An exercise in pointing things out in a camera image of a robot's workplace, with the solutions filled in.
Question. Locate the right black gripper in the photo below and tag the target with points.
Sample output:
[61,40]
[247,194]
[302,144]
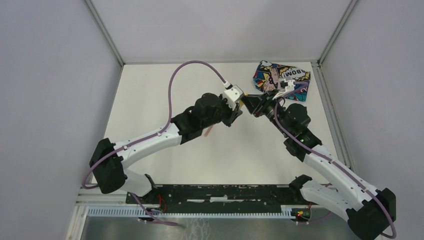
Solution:
[257,104]

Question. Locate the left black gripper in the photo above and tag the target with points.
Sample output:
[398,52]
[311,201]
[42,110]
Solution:
[233,115]

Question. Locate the orange pen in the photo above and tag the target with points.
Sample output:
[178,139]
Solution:
[207,131]

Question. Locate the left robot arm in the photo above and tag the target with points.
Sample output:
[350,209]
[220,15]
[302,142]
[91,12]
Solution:
[111,160]

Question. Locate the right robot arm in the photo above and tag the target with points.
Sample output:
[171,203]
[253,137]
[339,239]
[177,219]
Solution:
[368,211]

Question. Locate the comic print pencil pouch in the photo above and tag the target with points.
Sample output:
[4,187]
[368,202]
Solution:
[271,76]

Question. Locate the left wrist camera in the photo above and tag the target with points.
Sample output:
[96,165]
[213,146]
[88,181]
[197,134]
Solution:
[233,95]

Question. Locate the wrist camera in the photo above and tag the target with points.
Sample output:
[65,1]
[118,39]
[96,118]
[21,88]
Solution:
[287,88]
[233,95]

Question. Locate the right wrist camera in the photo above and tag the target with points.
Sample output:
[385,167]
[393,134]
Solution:
[287,88]

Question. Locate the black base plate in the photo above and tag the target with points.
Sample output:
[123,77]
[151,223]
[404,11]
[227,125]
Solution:
[223,199]

